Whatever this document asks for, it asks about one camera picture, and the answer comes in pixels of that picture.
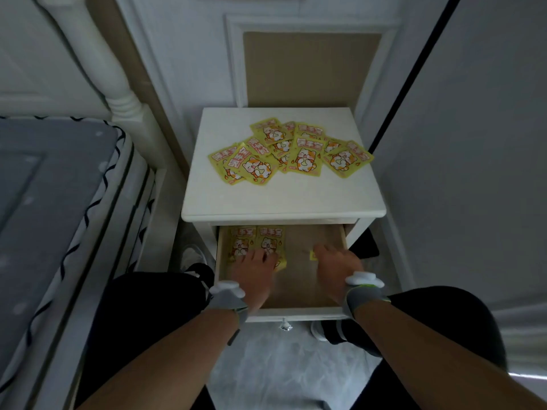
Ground person's right hand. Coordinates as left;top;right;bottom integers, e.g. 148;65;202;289
313;244;365;306

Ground person's left hand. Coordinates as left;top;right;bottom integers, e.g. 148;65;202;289
226;249;279;314

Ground wooden drawer with white front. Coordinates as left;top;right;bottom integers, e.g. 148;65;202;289
213;224;356;323

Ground pile of yellow cat packets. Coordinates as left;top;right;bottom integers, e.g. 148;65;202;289
207;117;375;186

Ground person's right forearm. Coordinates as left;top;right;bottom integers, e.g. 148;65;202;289
354;296;547;410

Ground person's left forearm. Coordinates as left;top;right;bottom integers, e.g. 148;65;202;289
79;309;240;410

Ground person's right white shoe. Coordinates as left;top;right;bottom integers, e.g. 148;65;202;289
311;321;332;343

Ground person's white shoe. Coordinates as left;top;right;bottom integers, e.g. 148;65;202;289
179;245;208;276
311;321;332;343

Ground person's left white shoe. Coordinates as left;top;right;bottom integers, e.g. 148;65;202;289
179;245;208;276

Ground person's black trousers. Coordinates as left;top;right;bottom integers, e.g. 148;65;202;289
75;262;509;410

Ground white wrist tracker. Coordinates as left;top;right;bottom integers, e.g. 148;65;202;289
208;280;247;300
345;272;385;289

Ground grey wristband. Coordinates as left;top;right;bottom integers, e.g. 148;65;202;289
341;285;390;321
204;292;250;346

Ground black striped sock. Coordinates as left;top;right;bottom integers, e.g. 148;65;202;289
324;319;383;358

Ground white bedside table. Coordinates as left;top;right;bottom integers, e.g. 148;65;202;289
181;107;387;261

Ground white wardrobe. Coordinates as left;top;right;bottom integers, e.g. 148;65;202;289
367;0;547;376

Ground grey mattress with striped edge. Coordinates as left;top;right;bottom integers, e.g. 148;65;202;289
0;116;157;410

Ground white bed frame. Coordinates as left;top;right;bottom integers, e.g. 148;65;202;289
0;0;189;261

